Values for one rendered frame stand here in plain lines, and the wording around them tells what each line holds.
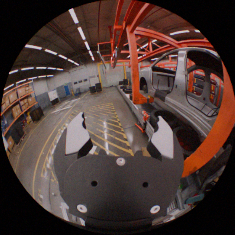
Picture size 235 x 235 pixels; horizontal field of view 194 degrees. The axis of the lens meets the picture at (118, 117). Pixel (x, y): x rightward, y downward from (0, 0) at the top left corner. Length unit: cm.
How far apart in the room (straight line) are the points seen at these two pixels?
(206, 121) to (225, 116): 65
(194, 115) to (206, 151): 70
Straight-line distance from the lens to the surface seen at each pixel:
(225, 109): 57
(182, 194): 135
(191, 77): 379
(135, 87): 193
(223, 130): 59
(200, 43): 379
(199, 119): 120
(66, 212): 152
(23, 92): 1032
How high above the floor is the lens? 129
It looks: 32 degrees down
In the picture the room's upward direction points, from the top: 7 degrees counter-clockwise
